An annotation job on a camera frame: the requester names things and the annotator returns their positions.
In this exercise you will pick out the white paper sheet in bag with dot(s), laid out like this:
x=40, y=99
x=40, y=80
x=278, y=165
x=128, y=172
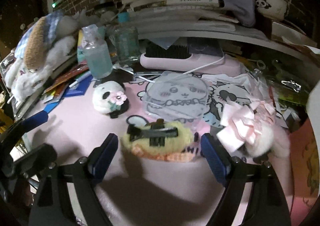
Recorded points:
x=312, y=107

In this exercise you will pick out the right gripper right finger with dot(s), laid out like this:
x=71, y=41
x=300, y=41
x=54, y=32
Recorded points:
x=217, y=157

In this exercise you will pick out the panda plush clip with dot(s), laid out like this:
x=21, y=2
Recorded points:
x=109, y=99

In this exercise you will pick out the pink cartoon storage bag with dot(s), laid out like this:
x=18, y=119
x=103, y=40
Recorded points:
x=305, y=170

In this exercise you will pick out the clear bottle white cap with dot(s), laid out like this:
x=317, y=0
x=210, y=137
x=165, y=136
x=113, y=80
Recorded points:
x=95, y=50

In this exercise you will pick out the Kotex pad package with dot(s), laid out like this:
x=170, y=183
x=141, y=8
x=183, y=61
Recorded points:
x=79, y=51

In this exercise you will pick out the pink hair straightening brush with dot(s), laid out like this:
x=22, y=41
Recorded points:
x=195, y=63

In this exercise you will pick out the panda print bowl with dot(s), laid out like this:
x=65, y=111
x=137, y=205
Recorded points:
x=272, y=9

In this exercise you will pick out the stack of books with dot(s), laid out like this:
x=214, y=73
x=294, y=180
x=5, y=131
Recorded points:
x=190, y=9

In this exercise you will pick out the purple cloth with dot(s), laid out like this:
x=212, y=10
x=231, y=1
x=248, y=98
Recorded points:
x=244, y=10

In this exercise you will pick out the orange sachet sticks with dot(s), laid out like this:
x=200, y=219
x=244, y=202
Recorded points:
x=74, y=71

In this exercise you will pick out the blue serrated sachet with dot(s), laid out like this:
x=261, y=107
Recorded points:
x=50, y=107

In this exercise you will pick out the blue booklet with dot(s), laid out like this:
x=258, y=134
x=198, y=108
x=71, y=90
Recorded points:
x=79, y=89

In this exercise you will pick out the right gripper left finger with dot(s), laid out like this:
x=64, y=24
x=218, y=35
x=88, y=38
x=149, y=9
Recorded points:
x=101, y=157

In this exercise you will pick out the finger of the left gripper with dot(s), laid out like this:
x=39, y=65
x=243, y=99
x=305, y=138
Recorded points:
x=35, y=120

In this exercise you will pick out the pink ribbon bow puff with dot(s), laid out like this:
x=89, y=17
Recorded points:
x=252, y=126

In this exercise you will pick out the yellow fuzzy hair clip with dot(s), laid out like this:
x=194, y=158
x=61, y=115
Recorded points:
x=160, y=140

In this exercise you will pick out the clear cartoon acrylic case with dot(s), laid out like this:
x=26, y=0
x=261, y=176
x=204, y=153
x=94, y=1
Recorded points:
x=176, y=97

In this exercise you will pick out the dog plush with plaid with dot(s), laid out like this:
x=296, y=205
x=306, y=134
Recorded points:
x=41, y=50

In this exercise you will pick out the clear bottle teal cap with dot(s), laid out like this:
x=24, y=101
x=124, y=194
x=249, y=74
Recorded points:
x=125, y=39

